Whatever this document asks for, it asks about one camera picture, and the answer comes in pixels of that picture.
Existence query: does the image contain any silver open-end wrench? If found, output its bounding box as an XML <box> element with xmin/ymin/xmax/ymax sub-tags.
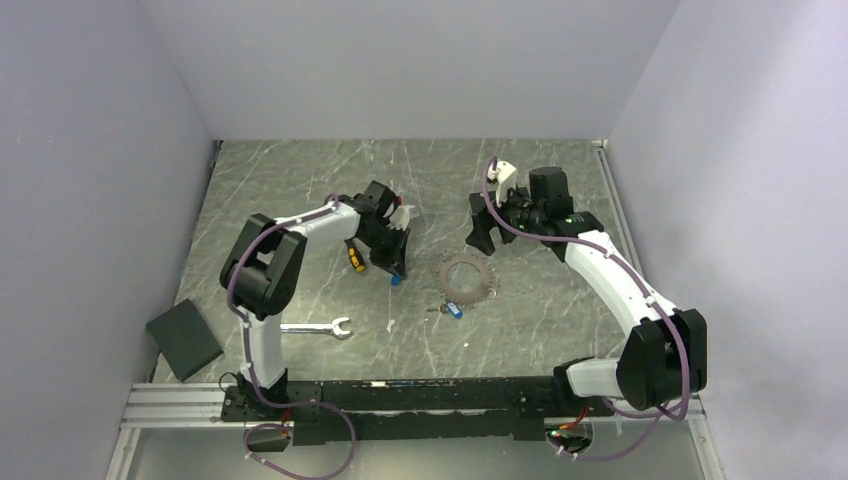
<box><xmin>280</xmin><ymin>317</ymin><xmax>352</xmax><ymax>340</ymax></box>

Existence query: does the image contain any black flat plate left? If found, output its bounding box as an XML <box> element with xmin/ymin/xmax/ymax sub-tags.
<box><xmin>146</xmin><ymin>299</ymin><xmax>224</xmax><ymax>382</ymax></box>

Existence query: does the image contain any purple cable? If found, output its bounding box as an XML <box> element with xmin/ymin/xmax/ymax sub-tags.
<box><xmin>226</xmin><ymin>193</ymin><xmax>360</xmax><ymax>480</ymax></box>
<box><xmin>482</xmin><ymin>156</ymin><xmax>694</xmax><ymax>463</ymax></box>

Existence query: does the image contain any black flat plate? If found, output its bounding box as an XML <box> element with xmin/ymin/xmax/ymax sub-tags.
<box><xmin>146</xmin><ymin>299</ymin><xmax>224</xmax><ymax>382</ymax></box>
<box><xmin>468</xmin><ymin>192</ymin><xmax>481</xmax><ymax>211</ymax></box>

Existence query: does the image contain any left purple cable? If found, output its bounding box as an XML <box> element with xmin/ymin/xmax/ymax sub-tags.
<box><xmin>226</xmin><ymin>193</ymin><xmax>360</xmax><ymax>480</ymax></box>

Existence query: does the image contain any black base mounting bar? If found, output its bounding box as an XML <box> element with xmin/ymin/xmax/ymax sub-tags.
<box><xmin>219</xmin><ymin>376</ymin><xmax>612</xmax><ymax>446</ymax></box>

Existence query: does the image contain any yellow black screwdriver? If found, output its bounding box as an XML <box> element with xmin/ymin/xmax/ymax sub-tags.
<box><xmin>344</xmin><ymin>238</ymin><xmax>366</xmax><ymax>273</ymax></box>

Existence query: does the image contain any aluminium rail frame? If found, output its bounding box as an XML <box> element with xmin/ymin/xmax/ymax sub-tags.
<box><xmin>110</xmin><ymin>139</ymin><xmax>724</xmax><ymax>479</ymax></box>

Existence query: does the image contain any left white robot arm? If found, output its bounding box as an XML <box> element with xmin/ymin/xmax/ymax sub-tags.
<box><xmin>220</xmin><ymin>181</ymin><xmax>416</xmax><ymax>420</ymax></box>

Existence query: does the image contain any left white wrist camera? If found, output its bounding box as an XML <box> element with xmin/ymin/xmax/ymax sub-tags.
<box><xmin>387</xmin><ymin>196</ymin><xmax>420</xmax><ymax>231</ymax></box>

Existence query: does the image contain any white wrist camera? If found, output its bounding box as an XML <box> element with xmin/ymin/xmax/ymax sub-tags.
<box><xmin>387</xmin><ymin>196</ymin><xmax>420</xmax><ymax>231</ymax></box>
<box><xmin>486</xmin><ymin>158</ymin><xmax>517</xmax><ymax>207</ymax></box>

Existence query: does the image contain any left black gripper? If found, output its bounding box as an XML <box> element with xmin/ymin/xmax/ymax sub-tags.
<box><xmin>359</xmin><ymin>223</ymin><xmax>410</xmax><ymax>280</ymax></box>

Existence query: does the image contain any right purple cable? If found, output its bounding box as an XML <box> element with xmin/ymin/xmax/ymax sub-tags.
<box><xmin>482</xmin><ymin>156</ymin><xmax>694</xmax><ymax>463</ymax></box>

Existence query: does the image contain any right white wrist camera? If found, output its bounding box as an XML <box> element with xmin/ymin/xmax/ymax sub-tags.
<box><xmin>486</xmin><ymin>158</ymin><xmax>517</xmax><ymax>207</ymax></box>

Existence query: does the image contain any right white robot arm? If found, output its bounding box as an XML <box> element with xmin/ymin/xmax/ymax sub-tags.
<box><xmin>466</xmin><ymin>157</ymin><xmax>708</xmax><ymax>420</ymax></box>

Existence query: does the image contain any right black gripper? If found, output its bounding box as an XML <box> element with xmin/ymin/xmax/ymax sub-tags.
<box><xmin>466</xmin><ymin>179</ymin><xmax>545</xmax><ymax>256</ymax></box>

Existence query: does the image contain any black flat plate right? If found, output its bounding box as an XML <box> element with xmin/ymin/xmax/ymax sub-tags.
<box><xmin>468</xmin><ymin>192</ymin><xmax>481</xmax><ymax>211</ymax></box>

